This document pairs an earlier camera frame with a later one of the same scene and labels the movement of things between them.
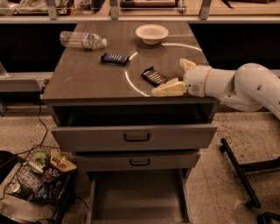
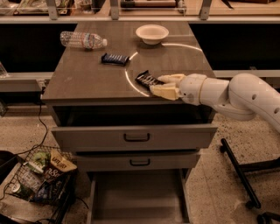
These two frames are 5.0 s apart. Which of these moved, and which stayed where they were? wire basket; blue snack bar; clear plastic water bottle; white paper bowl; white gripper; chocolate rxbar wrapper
Moved: chocolate rxbar wrapper; white gripper
Stayed: wire basket; clear plastic water bottle; white paper bowl; blue snack bar
